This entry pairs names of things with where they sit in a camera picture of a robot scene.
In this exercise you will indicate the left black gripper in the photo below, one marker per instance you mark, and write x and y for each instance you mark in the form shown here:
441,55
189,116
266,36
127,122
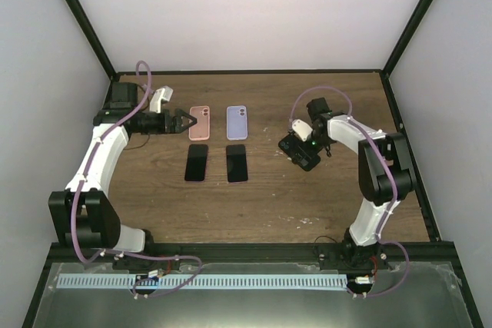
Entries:
175,127

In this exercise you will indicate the pink phone case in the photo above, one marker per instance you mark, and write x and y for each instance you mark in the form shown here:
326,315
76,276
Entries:
202,129

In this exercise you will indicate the black phone case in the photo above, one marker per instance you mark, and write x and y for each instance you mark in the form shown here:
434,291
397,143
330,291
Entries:
287,144

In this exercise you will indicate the black screen pink phone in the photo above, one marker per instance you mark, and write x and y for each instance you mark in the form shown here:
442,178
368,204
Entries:
196,163

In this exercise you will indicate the lavender phone case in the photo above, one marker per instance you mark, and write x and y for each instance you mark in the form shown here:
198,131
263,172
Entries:
236,123

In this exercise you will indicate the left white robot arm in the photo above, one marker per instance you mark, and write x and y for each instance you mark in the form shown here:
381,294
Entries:
82,214

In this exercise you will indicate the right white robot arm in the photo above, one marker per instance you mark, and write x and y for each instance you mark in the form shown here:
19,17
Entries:
385,172

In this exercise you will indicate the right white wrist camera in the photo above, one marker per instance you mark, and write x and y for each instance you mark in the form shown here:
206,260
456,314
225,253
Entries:
301,129

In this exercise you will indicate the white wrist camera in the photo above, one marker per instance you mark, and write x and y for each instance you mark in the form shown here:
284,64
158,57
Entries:
160,97
301,129

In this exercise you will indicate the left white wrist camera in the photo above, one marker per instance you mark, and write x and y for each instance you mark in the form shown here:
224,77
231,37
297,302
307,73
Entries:
160,97

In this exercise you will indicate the black front mounting rail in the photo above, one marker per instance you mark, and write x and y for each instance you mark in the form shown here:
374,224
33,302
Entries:
329,255

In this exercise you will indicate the black enclosure frame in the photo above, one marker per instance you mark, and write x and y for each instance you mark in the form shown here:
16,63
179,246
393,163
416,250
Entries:
403,41

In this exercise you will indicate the light blue slotted cable duct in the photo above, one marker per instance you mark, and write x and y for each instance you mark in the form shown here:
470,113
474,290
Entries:
204,282

